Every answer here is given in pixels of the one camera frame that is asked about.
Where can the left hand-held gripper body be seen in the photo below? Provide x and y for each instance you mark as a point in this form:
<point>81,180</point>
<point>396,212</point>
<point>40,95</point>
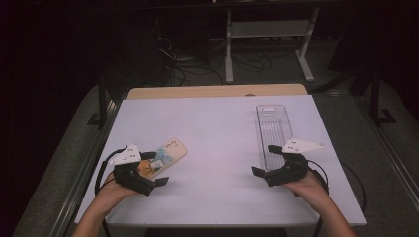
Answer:
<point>128,156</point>

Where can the person's right hand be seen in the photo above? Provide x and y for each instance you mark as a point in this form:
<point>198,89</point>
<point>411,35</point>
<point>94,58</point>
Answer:
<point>306,189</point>

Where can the clear plastic box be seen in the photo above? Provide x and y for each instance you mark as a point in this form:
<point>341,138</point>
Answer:
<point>273,125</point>

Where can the white metal desk frame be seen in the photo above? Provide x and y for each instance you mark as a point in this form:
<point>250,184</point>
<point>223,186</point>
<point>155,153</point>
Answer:
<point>270,29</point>

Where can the wooden table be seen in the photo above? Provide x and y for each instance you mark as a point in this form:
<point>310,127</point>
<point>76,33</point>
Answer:
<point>214,90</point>

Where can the black metal stand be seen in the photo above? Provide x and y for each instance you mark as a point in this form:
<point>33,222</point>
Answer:
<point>102,98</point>
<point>375,98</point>

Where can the person's left hand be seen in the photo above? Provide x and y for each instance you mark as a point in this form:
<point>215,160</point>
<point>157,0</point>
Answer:
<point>110,194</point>

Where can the aluminium rail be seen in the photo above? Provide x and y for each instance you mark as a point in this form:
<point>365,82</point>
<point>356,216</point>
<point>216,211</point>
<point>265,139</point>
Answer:
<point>82,171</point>
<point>392,158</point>

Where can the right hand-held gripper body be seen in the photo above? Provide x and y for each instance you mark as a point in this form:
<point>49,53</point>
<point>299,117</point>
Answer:
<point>291,168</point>

